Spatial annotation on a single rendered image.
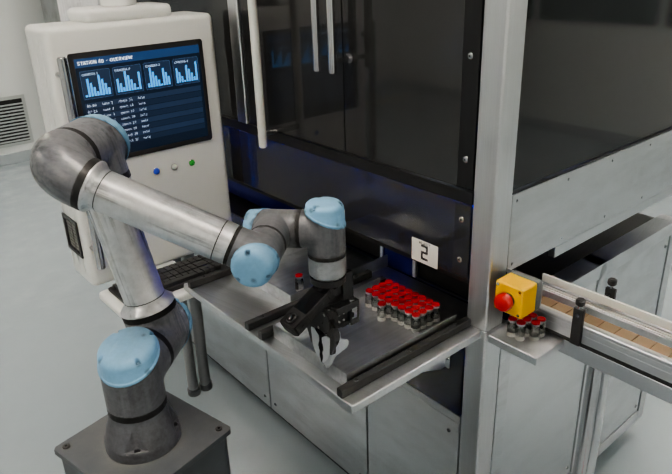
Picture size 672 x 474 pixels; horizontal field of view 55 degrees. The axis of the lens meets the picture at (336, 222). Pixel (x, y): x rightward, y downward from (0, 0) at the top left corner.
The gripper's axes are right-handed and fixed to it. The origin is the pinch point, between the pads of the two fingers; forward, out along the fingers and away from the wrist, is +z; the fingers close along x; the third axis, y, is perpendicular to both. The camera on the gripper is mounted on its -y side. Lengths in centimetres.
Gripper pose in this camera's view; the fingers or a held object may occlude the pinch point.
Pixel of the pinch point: (323, 363)
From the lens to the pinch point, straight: 136.5
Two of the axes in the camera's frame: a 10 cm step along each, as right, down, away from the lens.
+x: -6.5, -2.8, 7.1
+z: 0.3, 9.2, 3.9
